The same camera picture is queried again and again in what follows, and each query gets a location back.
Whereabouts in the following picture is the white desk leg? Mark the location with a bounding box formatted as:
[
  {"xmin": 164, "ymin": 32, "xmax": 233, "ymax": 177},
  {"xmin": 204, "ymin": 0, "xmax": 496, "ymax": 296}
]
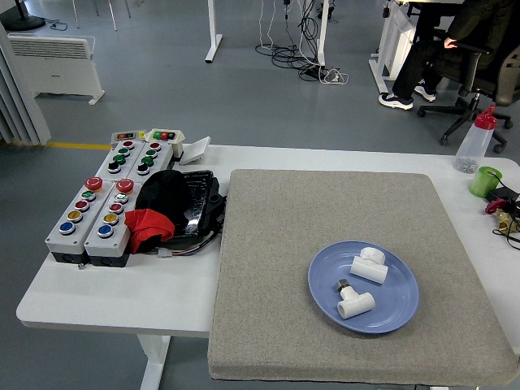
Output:
[
  {"xmin": 315, "ymin": 0, "xmax": 330, "ymax": 68},
  {"xmin": 204, "ymin": 0, "xmax": 223, "ymax": 63}
]

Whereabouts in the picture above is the black floor cable bundle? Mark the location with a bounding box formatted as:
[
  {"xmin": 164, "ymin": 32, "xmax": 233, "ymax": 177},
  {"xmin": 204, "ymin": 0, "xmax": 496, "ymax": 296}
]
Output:
[{"xmin": 254, "ymin": 0, "xmax": 326, "ymax": 82}]

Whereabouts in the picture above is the black cloth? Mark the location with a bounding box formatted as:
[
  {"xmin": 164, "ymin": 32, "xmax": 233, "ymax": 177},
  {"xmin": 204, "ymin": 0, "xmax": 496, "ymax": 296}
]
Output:
[{"xmin": 135, "ymin": 169, "xmax": 192, "ymax": 228}]

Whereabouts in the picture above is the black office chair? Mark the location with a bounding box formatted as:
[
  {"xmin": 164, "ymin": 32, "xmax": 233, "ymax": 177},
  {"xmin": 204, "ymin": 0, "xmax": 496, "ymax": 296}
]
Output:
[{"xmin": 417, "ymin": 28, "xmax": 520, "ymax": 154}]

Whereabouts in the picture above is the grey folding partition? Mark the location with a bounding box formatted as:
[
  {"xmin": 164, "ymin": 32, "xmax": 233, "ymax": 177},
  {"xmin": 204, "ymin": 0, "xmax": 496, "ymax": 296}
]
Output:
[{"xmin": 0, "ymin": 24, "xmax": 52, "ymax": 147}]

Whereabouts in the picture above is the white panel heater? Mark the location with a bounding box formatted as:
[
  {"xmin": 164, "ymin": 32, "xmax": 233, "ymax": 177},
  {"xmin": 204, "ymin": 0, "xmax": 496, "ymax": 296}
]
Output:
[{"xmin": 6, "ymin": 32, "xmax": 106, "ymax": 106}]

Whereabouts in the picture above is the white three-button switch box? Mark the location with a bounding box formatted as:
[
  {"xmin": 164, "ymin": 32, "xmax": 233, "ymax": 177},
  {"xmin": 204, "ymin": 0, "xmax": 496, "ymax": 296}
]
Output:
[{"xmin": 145, "ymin": 128, "xmax": 186, "ymax": 158}]

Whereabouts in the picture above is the brass valve red handle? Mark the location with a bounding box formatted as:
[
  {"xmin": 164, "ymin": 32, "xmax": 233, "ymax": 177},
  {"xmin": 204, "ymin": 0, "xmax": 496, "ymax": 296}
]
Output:
[{"xmin": 483, "ymin": 198, "xmax": 520, "ymax": 233}]

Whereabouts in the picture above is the white power strip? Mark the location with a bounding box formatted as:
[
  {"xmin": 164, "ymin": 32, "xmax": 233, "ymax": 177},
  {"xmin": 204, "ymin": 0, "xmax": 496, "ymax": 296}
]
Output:
[{"xmin": 323, "ymin": 67, "xmax": 349, "ymax": 85}]

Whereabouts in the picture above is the wire bundle with white connector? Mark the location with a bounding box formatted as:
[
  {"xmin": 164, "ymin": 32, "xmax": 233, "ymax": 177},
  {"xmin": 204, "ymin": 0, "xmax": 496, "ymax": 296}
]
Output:
[{"xmin": 156, "ymin": 229, "xmax": 223, "ymax": 259}]

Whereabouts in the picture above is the blue round plate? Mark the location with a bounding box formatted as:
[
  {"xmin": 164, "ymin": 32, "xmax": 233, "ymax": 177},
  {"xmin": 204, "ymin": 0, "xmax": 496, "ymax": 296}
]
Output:
[{"xmin": 307, "ymin": 240, "xmax": 420, "ymax": 336}]

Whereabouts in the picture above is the white tee pipe metal thread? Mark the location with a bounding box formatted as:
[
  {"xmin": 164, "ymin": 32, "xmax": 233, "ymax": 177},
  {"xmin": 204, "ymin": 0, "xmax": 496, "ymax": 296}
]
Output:
[{"xmin": 335, "ymin": 278, "xmax": 376, "ymax": 321}]

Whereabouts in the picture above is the black foot pedal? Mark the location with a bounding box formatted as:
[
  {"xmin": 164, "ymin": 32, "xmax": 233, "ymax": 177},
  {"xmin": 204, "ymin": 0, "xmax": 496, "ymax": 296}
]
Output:
[{"xmin": 162, "ymin": 169, "xmax": 227, "ymax": 245}]

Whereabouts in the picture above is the white wall switch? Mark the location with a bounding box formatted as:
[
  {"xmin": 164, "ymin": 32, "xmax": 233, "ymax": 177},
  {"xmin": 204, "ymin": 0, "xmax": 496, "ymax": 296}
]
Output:
[{"xmin": 178, "ymin": 136, "xmax": 211, "ymax": 166}]

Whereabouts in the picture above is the large white tee pipe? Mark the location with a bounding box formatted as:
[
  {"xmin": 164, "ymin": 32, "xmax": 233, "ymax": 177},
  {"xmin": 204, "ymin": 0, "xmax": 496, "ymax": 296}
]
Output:
[{"xmin": 349, "ymin": 245, "xmax": 389, "ymax": 285}]

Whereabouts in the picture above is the red cloth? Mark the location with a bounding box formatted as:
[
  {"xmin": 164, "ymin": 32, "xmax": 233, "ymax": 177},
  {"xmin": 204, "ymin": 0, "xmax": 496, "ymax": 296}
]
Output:
[{"xmin": 123, "ymin": 208, "xmax": 176, "ymax": 253}]

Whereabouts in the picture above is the grey four-button control box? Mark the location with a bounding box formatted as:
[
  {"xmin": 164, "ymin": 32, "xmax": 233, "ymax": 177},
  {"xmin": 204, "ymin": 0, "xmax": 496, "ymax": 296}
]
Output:
[
  {"xmin": 93, "ymin": 139, "xmax": 146, "ymax": 180},
  {"xmin": 121, "ymin": 141, "xmax": 175, "ymax": 180}
]

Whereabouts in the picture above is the black fan base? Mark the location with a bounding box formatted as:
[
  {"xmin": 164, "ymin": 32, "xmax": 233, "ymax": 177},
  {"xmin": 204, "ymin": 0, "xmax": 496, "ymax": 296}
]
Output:
[{"xmin": 0, "ymin": 0, "xmax": 46, "ymax": 30}]

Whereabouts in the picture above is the grey emergency-stop button box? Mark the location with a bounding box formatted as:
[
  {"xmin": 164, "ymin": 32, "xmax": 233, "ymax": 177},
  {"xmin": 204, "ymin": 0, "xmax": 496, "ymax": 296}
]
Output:
[
  {"xmin": 83, "ymin": 178, "xmax": 143, "ymax": 268},
  {"xmin": 44, "ymin": 177, "xmax": 115, "ymax": 264}
]

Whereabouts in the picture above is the white table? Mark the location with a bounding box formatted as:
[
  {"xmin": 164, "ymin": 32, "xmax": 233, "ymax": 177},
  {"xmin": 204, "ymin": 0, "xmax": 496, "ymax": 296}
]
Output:
[{"xmin": 15, "ymin": 144, "xmax": 520, "ymax": 390}]

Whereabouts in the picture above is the green plastic cup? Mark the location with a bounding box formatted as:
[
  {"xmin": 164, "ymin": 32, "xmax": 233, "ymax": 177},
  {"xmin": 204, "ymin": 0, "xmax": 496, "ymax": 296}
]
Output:
[{"xmin": 469, "ymin": 165, "xmax": 504, "ymax": 200}]

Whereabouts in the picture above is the person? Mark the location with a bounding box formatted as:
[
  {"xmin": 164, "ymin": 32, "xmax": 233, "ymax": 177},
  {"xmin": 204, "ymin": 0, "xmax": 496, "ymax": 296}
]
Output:
[{"xmin": 378, "ymin": 0, "xmax": 520, "ymax": 111}]

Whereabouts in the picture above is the clear squeeze bottle red cap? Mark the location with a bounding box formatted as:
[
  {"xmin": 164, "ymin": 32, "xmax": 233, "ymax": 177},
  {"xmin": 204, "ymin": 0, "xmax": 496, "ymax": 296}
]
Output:
[{"xmin": 453, "ymin": 104, "xmax": 497, "ymax": 175}]

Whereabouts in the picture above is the black power adapter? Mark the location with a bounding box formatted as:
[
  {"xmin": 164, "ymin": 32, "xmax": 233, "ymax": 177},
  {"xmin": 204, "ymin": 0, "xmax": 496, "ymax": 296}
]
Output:
[{"xmin": 486, "ymin": 185, "xmax": 520, "ymax": 204}]

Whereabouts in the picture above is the white desk frame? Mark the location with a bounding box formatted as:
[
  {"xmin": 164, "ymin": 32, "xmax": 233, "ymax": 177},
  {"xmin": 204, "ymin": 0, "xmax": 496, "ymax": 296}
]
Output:
[{"xmin": 368, "ymin": 0, "xmax": 419, "ymax": 94}]

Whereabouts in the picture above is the grey-brown table mat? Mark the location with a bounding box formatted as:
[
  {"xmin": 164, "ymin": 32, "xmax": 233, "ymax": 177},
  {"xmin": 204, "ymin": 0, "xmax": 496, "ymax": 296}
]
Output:
[{"xmin": 207, "ymin": 168, "xmax": 519, "ymax": 383}]

